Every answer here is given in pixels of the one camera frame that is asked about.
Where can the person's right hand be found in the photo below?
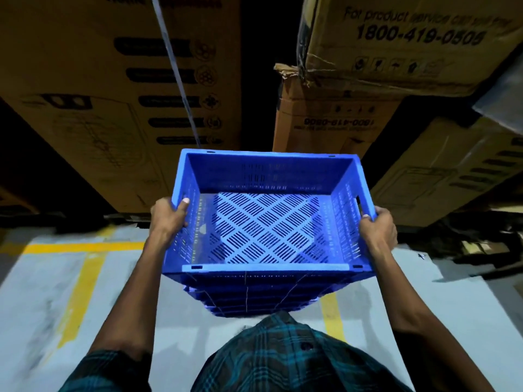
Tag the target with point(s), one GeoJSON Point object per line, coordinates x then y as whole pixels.
{"type": "Point", "coordinates": [380, 234]}

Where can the person's left hand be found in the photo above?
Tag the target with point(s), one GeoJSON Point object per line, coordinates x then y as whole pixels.
{"type": "Point", "coordinates": [167, 224]}

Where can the blue crate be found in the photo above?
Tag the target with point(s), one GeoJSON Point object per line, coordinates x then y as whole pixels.
{"type": "Point", "coordinates": [261, 228]}

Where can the stack of blue crates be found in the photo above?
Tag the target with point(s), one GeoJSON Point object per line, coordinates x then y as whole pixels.
{"type": "Point", "coordinates": [261, 293]}

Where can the person's right forearm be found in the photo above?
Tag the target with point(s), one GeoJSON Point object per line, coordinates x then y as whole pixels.
{"type": "Point", "coordinates": [425, 322]}

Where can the person's left forearm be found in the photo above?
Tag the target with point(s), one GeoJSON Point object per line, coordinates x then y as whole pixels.
{"type": "Point", "coordinates": [130, 298]}

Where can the cardboard box with black bars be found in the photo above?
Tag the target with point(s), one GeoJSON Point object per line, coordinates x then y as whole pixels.
{"type": "Point", "coordinates": [441, 171]}

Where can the narrow printed cardboard box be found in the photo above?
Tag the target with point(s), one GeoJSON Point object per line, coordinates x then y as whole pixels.
{"type": "Point", "coordinates": [327, 118]}

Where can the plain cardboard box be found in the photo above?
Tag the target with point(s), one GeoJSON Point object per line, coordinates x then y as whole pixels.
{"type": "Point", "coordinates": [16, 202]}

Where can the teal plaid shirt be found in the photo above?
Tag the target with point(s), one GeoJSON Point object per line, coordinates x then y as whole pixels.
{"type": "Point", "coordinates": [286, 359]}

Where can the clear plastic sheet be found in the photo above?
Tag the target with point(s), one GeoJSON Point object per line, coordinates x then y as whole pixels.
{"type": "Point", "coordinates": [504, 102]}

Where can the torn-edged cardboard box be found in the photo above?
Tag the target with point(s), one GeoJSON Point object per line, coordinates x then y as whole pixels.
{"type": "Point", "coordinates": [408, 44]}

